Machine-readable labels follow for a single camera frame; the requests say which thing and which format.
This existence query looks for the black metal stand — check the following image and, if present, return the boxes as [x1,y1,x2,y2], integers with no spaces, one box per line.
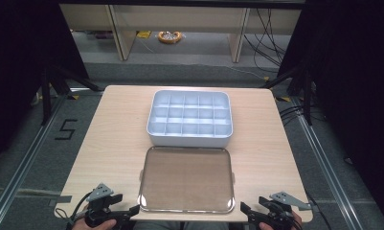
[39,62,103,127]
[260,63,316,127]

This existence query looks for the person's left hand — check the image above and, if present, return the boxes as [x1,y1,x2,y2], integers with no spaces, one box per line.
[71,217,118,230]

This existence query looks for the yellow coiled cord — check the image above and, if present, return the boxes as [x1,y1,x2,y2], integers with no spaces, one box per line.
[157,30,184,45]

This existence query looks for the thin white floor cable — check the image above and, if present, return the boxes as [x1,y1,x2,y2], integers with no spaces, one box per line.
[179,61,268,81]

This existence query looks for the clear plastic box lid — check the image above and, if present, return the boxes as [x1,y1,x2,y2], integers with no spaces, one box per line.
[137,146,237,215]

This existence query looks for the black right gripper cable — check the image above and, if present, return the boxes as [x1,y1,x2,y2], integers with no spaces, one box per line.
[305,191,333,230]

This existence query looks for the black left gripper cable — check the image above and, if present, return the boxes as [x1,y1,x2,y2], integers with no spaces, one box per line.
[55,191,94,230]

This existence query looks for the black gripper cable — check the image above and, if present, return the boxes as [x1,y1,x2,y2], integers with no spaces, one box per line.
[55,191,94,230]
[305,191,333,230]

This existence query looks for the aluminium floor rail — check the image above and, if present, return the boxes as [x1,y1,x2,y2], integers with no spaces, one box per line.
[289,95,367,230]
[0,86,85,230]

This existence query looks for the person's right hand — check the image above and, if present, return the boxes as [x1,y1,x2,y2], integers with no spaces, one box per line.
[259,210,304,230]

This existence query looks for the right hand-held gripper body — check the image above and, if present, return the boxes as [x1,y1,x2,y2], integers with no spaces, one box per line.
[258,191,312,230]

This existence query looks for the purple object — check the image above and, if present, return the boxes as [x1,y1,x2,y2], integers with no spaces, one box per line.
[94,31,115,40]

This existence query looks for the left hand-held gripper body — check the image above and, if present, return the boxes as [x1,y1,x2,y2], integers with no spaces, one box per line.
[83,182,124,229]

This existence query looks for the white divided storage box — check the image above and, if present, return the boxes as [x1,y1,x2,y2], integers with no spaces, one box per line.
[146,89,234,149]

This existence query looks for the black curtain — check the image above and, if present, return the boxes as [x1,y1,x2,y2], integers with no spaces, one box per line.
[277,0,384,221]
[0,0,90,171]

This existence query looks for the bundle of black hanging cables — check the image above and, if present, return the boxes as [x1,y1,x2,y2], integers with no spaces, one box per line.
[242,8,291,75]

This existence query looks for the black floor cables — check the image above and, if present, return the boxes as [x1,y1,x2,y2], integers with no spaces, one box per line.
[278,104,310,127]

